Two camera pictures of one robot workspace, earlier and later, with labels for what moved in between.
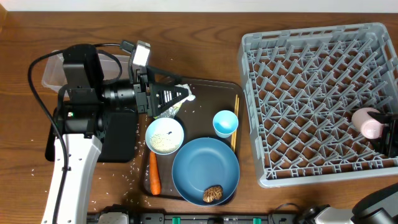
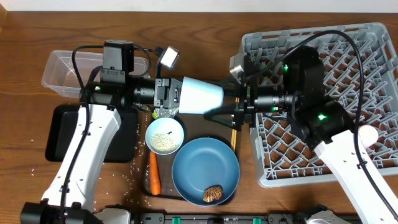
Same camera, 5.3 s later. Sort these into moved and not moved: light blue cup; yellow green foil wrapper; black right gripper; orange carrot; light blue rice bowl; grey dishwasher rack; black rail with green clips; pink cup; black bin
Moved: pink cup; light blue cup; black right gripper
Not moved: orange carrot; black rail with green clips; yellow green foil wrapper; black bin; light blue rice bowl; grey dishwasher rack
